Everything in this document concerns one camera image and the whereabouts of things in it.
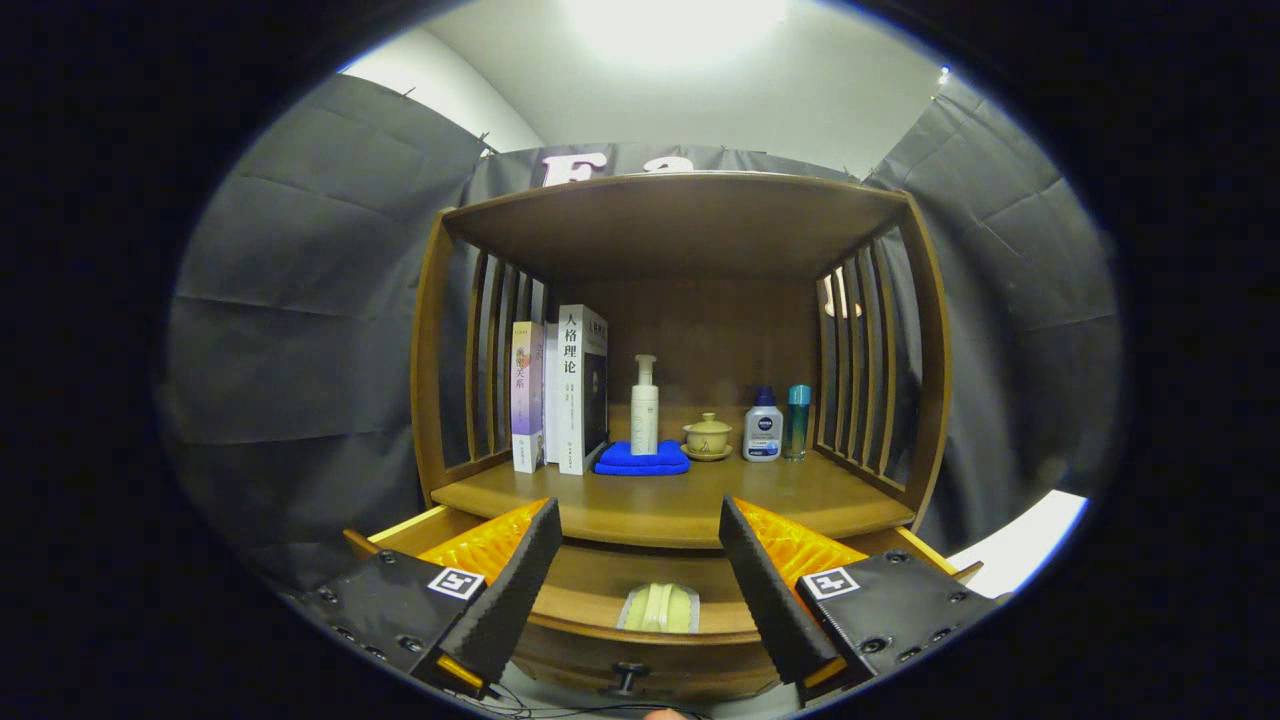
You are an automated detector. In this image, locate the brown wooden cabinet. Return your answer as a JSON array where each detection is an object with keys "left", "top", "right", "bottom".
[{"left": 410, "top": 170, "right": 953, "bottom": 561}]

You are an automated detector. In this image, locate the purple book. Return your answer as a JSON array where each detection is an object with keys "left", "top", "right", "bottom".
[{"left": 510, "top": 321, "right": 546, "bottom": 474}]

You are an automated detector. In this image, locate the black backdrop cloth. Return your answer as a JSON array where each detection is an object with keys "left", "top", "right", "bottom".
[{"left": 165, "top": 70, "right": 1121, "bottom": 591}]

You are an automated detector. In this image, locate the blue folded cloth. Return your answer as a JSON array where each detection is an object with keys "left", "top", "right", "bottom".
[{"left": 594, "top": 440, "right": 691, "bottom": 477}]

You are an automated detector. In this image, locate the white bottle with blue cap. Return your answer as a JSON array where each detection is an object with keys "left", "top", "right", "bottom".
[{"left": 742, "top": 386, "right": 785, "bottom": 463}]

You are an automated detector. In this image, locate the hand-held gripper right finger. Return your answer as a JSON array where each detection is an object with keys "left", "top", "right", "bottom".
[{"left": 718, "top": 494, "right": 1006, "bottom": 703}]

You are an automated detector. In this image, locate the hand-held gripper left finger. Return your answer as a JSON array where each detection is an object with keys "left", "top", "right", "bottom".
[{"left": 295, "top": 497, "right": 564, "bottom": 699}]

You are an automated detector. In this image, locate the green handled cleaning brush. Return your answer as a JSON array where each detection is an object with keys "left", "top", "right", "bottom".
[{"left": 617, "top": 582, "right": 701, "bottom": 635}]

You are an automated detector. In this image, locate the yellow lidded teacup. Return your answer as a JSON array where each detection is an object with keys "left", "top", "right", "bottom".
[{"left": 682, "top": 412, "right": 734, "bottom": 462}]

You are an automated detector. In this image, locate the thin white book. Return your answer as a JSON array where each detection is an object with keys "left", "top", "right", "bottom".
[{"left": 542, "top": 322, "right": 563, "bottom": 465}]

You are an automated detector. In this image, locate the white table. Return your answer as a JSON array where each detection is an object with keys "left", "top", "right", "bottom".
[{"left": 945, "top": 490, "right": 1089, "bottom": 598}]

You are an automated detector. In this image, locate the thick white and black book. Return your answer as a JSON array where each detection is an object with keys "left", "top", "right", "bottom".
[{"left": 558, "top": 304, "right": 609, "bottom": 476}]

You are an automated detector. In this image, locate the white pump bottle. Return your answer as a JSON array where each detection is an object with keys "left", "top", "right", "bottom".
[{"left": 630, "top": 354, "right": 660, "bottom": 456}]

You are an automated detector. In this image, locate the wooden drawer with black knob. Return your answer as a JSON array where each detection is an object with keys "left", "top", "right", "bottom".
[{"left": 343, "top": 503, "right": 986, "bottom": 701}]

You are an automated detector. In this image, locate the wooden countertop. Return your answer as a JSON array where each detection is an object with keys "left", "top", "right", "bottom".
[{"left": 430, "top": 450, "right": 916, "bottom": 549}]

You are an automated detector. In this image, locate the teal bottle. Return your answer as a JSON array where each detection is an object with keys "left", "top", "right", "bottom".
[{"left": 785, "top": 384, "right": 813, "bottom": 461}]

